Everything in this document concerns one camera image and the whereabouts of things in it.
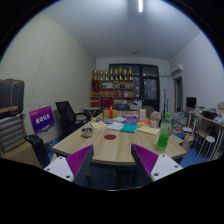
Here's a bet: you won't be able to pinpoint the orange book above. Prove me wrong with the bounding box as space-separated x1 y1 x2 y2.
137 119 152 127

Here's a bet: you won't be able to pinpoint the cluttered side desk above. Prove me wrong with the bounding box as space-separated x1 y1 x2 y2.
184 106 224 158

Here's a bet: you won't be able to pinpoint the flat round red coaster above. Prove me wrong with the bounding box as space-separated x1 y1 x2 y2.
103 133 118 141

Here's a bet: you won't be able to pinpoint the pink flowers in white pot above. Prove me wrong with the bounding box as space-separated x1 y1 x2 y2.
149 110 162 129

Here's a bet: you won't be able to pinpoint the blue and yellow book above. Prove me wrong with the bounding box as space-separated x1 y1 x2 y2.
91 114 116 125

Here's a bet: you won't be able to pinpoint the small steel cup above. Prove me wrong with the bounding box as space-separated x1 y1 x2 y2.
81 127 94 139

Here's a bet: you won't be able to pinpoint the white air conditioner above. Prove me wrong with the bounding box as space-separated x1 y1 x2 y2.
171 63 185 77

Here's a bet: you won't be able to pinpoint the wooden shelf unit with trophies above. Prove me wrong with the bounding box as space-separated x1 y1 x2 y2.
89 66 135 108

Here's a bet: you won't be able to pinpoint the purple sign board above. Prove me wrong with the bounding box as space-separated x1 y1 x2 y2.
29 105 56 135

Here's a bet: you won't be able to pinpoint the black computer monitor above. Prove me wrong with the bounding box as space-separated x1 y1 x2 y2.
185 96 198 109

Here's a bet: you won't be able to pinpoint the small standing card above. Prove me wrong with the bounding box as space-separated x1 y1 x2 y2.
139 108 148 121

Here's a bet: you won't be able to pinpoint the white book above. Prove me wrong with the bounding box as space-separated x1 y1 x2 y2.
106 121 125 131

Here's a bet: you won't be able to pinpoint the yellow gift box, red ribbon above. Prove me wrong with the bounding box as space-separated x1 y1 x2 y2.
102 105 120 120

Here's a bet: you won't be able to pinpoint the grey striped case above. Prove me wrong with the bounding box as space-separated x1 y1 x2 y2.
0 113 28 154

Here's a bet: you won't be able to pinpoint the small white round table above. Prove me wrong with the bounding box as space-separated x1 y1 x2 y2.
83 106 101 118

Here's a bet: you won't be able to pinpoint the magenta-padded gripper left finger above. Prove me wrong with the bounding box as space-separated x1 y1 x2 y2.
43 144 95 187

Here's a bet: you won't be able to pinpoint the blue printed book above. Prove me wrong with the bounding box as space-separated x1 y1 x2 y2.
121 119 138 126

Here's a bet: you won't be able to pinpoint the pink printed box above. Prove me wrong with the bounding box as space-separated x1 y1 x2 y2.
123 114 139 121

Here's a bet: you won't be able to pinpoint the teal book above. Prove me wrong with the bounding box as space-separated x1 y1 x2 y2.
120 123 138 134

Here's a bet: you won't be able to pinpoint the black office chair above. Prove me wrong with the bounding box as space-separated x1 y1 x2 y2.
54 100 92 138

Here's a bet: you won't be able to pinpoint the black mesh chair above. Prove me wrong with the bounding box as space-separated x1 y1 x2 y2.
25 134 51 169

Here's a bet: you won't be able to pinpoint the green drink bottle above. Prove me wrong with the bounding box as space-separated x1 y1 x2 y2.
156 112 173 152

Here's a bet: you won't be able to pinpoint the black framed glass door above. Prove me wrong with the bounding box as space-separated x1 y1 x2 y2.
109 63 160 111

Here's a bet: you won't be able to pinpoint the stacked books pile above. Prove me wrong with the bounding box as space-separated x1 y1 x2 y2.
171 111 188 134

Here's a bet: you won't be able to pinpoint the black tripod stand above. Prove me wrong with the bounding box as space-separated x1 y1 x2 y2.
161 88 170 116

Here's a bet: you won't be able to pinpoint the white round stool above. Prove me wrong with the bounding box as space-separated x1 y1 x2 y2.
197 135 216 158

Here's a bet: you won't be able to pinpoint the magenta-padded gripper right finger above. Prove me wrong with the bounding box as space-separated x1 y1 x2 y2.
130 143 184 187

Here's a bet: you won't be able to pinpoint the black suitcase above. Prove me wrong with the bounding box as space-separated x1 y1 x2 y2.
0 78 26 116

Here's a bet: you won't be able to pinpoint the pale yellow book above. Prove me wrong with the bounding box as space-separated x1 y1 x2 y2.
90 120 108 130
137 125 161 136

